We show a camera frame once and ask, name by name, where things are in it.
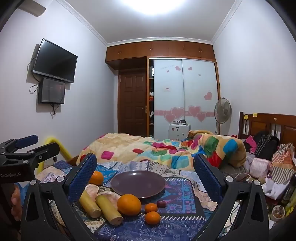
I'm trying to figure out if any small black wall monitor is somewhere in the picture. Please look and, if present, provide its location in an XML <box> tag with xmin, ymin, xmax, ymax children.
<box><xmin>38</xmin><ymin>77</ymin><xmax>65</xmax><ymax>104</ymax></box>

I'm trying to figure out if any black wall television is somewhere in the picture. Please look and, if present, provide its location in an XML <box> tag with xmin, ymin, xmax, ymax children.
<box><xmin>32</xmin><ymin>38</ymin><xmax>78</xmax><ymax>84</ymax></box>

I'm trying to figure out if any wooden overhead cabinet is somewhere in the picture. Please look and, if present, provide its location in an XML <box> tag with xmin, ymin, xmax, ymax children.
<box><xmin>106</xmin><ymin>40</ymin><xmax>216</xmax><ymax>70</ymax></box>

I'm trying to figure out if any white plastic bag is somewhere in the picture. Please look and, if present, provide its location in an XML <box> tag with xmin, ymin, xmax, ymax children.
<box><xmin>265</xmin><ymin>177</ymin><xmax>289</xmax><ymax>200</ymax></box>

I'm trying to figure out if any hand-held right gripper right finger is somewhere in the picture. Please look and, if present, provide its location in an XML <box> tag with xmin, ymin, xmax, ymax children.
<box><xmin>187</xmin><ymin>153</ymin><xmax>270</xmax><ymax>241</ymax></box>

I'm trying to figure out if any dark brown round plate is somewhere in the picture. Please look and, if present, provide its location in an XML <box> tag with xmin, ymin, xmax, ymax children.
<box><xmin>110</xmin><ymin>171</ymin><xmax>166</xmax><ymax>199</ymax></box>

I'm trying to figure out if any person's left hand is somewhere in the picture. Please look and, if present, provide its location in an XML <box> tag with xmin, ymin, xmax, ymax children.
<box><xmin>10</xmin><ymin>185</ymin><xmax>23</xmax><ymax>220</ymax></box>

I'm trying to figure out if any magenta cloth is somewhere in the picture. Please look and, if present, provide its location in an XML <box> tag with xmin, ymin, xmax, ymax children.
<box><xmin>245</xmin><ymin>136</ymin><xmax>257</xmax><ymax>153</ymax></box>

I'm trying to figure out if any black wall cable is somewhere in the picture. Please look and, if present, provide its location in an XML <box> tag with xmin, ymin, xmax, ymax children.
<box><xmin>29</xmin><ymin>56</ymin><xmax>40</xmax><ymax>94</ymax></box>

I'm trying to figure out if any yellow sugarcane piece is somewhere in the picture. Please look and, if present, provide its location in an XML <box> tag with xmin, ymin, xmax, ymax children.
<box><xmin>79</xmin><ymin>189</ymin><xmax>102</xmax><ymax>218</ymax></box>
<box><xmin>95</xmin><ymin>195</ymin><xmax>124</xmax><ymax>225</ymax></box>

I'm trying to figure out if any round snack jar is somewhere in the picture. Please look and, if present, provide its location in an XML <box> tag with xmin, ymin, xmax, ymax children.
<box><xmin>272</xmin><ymin>205</ymin><xmax>286</xmax><ymax>218</ymax></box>

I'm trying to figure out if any grey patterned cloth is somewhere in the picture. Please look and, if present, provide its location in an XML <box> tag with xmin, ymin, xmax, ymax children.
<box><xmin>218</xmin><ymin>162</ymin><xmax>251</xmax><ymax>183</ymax></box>

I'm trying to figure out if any ceiling light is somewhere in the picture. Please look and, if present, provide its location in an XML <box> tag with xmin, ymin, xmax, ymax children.
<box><xmin>125</xmin><ymin>0</ymin><xmax>185</xmax><ymax>16</ymax></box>

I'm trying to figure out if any frosted sliding wardrobe door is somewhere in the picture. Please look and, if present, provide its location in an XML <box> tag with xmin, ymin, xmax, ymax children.
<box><xmin>153</xmin><ymin>59</ymin><xmax>185</xmax><ymax>141</ymax></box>
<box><xmin>181</xmin><ymin>59</ymin><xmax>219</xmax><ymax>135</ymax></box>

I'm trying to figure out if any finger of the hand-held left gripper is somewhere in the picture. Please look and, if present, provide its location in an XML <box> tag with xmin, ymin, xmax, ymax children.
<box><xmin>0</xmin><ymin>135</ymin><xmax>39</xmax><ymax>154</ymax></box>
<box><xmin>5</xmin><ymin>142</ymin><xmax>60</xmax><ymax>171</ymax></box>

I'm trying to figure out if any pink bag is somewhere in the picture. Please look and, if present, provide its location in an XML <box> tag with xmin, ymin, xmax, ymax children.
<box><xmin>251</xmin><ymin>158</ymin><xmax>272</xmax><ymax>178</ymax></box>

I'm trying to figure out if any black backpack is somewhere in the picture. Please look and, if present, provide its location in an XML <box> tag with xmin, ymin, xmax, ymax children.
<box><xmin>254</xmin><ymin>131</ymin><xmax>280</xmax><ymax>160</ymax></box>

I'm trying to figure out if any large orange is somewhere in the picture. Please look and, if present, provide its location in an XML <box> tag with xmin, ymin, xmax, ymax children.
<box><xmin>117</xmin><ymin>194</ymin><xmax>142</xmax><ymax>216</ymax></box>

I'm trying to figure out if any wooden headboard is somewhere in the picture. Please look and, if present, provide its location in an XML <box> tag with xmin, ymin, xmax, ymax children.
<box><xmin>238</xmin><ymin>112</ymin><xmax>296</xmax><ymax>149</ymax></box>

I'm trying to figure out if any standing fan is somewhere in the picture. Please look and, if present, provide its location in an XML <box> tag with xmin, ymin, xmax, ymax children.
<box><xmin>214</xmin><ymin>98</ymin><xmax>231</xmax><ymax>135</ymax></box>

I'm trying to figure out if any brown wooden door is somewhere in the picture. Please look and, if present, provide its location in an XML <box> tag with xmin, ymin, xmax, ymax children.
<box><xmin>118</xmin><ymin>71</ymin><xmax>147</xmax><ymax>137</ymax></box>

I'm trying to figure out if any beige air conditioner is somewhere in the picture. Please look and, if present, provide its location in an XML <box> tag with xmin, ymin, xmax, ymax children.
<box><xmin>17</xmin><ymin>0</ymin><xmax>47</xmax><ymax>10</ymax></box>

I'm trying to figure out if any orange with sticker label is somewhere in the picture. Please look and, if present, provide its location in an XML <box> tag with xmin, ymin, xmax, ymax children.
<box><xmin>89</xmin><ymin>171</ymin><xmax>104</xmax><ymax>186</ymax></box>

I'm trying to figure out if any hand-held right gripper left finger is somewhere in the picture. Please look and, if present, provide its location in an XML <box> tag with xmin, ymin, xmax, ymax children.
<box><xmin>20</xmin><ymin>153</ymin><xmax>109</xmax><ymax>241</ymax></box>

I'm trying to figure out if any open wardrobe shelf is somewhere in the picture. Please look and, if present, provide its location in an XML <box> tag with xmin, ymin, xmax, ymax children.
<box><xmin>148</xmin><ymin>59</ymin><xmax>154</xmax><ymax>137</ymax></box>

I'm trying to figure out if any blue patterned bedsheet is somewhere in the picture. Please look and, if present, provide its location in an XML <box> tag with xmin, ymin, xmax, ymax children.
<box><xmin>14</xmin><ymin>160</ymin><xmax>234</xmax><ymax>241</ymax></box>

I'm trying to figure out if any striped bag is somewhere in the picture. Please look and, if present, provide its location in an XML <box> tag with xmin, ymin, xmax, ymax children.
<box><xmin>270</xmin><ymin>143</ymin><xmax>296</xmax><ymax>180</ymax></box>

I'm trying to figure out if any white boxy appliance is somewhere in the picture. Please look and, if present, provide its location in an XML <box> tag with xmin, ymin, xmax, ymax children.
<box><xmin>168</xmin><ymin>123</ymin><xmax>191</xmax><ymax>141</ymax></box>

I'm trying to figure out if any colourful patchwork blanket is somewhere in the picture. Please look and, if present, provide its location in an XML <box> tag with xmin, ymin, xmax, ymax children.
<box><xmin>76</xmin><ymin>130</ymin><xmax>247</xmax><ymax>172</ymax></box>

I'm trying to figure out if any dark glass bottle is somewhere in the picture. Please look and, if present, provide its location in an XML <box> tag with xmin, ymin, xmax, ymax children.
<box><xmin>282</xmin><ymin>174</ymin><xmax>296</xmax><ymax>204</ymax></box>

